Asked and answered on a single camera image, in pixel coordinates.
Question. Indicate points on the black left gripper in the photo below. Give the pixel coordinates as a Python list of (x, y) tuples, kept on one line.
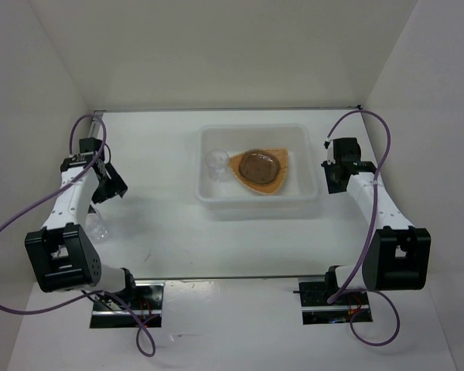
[(115, 186)]

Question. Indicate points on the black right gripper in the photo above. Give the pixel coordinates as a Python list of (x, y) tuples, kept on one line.
[(332, 187)]

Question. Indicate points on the orange woven triangular plate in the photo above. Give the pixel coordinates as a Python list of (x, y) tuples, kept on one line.
[(269, 189)]

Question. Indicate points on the clear glass dish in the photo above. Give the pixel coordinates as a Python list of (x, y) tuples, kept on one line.
[(259, 166)]

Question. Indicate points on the clear plastic cup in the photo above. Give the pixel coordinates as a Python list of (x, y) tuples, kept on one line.
[(217, 162), (95, 226)]

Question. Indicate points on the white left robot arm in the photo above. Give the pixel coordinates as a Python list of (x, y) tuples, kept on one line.
[(119, 281)]

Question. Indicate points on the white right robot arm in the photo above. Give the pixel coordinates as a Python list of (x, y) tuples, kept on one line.
[(395, 253)]

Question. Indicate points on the translucent white plastic bin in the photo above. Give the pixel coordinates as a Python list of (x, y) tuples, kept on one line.
[(299, 189)]

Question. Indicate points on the clear plastic cup front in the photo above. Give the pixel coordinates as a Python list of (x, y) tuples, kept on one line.
[(95, 226)]

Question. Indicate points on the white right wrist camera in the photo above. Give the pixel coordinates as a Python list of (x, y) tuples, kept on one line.
[(328, 145)]

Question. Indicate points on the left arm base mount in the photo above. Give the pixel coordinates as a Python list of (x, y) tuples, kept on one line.
[(146, 303)]

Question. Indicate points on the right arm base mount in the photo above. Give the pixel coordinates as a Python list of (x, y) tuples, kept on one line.
[(313, 293)]

